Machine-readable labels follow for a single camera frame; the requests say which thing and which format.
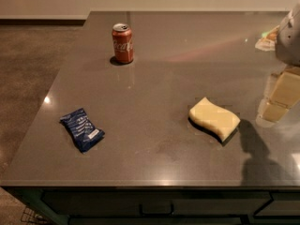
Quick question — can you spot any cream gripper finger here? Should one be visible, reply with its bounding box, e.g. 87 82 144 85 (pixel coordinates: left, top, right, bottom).
264 67 300 109
256 98 289 128

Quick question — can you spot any blue rxbar blueberry packet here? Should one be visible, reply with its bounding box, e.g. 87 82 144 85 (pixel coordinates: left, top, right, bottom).
60 108 105 153

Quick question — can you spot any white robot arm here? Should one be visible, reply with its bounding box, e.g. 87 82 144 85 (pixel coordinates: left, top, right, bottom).
255 3 300 128

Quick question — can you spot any yellow sponge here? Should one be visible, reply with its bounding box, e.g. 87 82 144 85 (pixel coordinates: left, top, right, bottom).
188 97 240 142

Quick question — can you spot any crumpled snack wrapper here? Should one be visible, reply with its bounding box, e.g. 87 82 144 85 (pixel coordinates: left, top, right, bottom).
255 26 279 52

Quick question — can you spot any red Coca-Cola can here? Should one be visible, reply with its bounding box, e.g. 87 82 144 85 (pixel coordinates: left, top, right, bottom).
112 23 133 64

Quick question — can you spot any dark cabinet drawer front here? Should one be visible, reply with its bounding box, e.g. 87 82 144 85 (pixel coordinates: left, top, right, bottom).
42 191 270 218

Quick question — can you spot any wire basket on floor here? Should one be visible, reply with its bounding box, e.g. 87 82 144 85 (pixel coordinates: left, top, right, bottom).
21 207 52 225

